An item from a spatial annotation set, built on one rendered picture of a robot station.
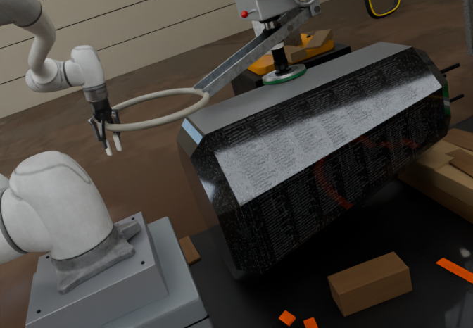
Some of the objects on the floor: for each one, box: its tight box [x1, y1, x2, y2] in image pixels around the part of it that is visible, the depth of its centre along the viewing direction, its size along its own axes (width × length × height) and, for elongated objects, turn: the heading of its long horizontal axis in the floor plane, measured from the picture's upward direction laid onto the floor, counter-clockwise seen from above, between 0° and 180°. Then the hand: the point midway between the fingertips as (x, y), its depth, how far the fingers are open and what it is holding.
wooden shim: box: [179, 236, 201, 265], centre depth 254 cm, size 25×10×2 cm, turn 53°
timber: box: [327, 251, 412, 317], centre depth 187 cm, size 30×12×12 cm, turn 133°
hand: (112, 146), depth 190 cm, fingers closed on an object, 4 cm apart
